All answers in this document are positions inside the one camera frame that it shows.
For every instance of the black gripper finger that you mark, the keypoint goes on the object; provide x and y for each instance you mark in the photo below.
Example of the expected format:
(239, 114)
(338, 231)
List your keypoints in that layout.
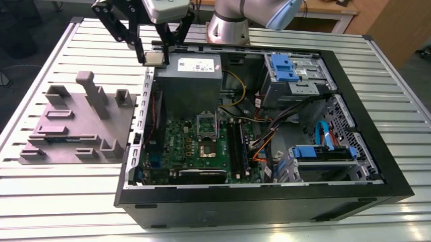
(112, 25)
(167, 37)

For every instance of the silver CPU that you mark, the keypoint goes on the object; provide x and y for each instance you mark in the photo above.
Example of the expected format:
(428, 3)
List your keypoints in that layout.
(154, 58)

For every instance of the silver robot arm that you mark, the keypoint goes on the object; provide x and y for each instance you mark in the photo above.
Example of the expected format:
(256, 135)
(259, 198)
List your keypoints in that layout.
(223, 27)

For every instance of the grey power supply unit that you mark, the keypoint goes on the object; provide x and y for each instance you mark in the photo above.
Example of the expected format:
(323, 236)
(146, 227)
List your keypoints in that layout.
(188, 93)

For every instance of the blue drive bay latch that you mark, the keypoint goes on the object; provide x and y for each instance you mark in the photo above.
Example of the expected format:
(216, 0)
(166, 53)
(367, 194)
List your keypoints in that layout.
(284, 69)

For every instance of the grey parts rack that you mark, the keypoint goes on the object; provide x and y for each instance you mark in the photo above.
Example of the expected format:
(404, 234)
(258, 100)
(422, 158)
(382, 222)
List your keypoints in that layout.
(84, 126)

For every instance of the green motherboard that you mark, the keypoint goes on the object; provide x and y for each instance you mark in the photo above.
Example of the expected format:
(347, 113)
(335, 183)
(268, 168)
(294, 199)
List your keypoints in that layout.
(182, 141)

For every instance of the grey metal drive cage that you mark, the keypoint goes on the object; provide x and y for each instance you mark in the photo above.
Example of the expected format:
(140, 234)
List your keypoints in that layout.
(303, 90)

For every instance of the RAM stick with white label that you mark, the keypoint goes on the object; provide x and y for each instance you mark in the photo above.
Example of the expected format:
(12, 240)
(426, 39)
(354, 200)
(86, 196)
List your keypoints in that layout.
(64, 139)

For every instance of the black RAM slot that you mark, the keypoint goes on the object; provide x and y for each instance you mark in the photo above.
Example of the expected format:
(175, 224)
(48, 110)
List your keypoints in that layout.
(236, 148)
(231, 148)
(242, 148)

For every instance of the blue expansion slot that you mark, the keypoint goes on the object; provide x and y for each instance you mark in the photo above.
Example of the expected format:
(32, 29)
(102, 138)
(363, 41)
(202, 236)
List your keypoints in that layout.
(155, 161)

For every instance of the blue VGA port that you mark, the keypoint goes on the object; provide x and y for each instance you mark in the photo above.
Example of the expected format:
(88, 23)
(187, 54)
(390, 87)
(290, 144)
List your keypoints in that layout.
(138, 176)

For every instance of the black graphics card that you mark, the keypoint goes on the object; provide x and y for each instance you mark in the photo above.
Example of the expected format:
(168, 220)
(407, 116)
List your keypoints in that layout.
(202, 176)

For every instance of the hard disk in blue carrier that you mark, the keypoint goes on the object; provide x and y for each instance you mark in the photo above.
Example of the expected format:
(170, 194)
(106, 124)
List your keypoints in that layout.
(307, 153)

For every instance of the wooden cabinet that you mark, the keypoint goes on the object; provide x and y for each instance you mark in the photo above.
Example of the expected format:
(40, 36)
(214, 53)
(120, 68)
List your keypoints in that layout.
(396, 30)

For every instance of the grey metal disk bay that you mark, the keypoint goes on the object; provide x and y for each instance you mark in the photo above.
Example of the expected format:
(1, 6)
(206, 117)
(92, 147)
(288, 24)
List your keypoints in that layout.
(326, 163)

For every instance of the black PC case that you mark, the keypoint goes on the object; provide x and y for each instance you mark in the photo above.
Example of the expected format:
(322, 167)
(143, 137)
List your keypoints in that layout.
(235, 209)

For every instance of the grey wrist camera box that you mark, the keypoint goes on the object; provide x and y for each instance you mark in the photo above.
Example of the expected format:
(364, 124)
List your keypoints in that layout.
(167, 10)

